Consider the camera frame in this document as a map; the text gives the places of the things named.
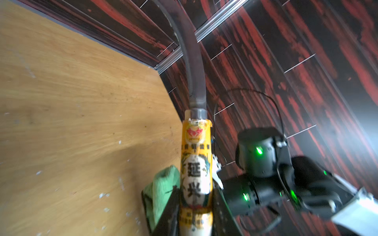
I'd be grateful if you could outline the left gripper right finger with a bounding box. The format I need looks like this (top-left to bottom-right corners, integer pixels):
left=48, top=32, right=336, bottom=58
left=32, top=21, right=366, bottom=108
left=212, top=186, right=236, bottom=236

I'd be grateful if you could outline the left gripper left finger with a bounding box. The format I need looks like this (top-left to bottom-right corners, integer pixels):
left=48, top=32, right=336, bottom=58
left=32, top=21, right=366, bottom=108
left=152, top=186, right=180, bottom=236

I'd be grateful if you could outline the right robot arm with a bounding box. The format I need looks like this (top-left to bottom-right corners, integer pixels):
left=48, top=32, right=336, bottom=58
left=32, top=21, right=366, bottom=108
left=220, top=127, right=378, bottom=236

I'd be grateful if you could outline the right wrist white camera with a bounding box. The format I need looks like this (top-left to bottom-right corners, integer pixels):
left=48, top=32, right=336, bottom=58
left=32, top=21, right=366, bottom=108
left=212, top=154, right=224, bottom=190

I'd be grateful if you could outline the sickle with yellow label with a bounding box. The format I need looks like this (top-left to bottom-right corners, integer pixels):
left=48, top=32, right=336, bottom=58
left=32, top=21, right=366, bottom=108
left=155, top=1, right=214, bottom=236

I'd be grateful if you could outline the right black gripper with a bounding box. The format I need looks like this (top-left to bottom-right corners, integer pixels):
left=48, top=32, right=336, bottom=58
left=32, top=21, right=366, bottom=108
left=222, top=127, right=295, bottom=215

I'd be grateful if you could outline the green microfibre rag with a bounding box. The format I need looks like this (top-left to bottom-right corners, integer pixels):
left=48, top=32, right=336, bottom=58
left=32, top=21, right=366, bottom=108
left=141, top=165, right=180, bottom=233

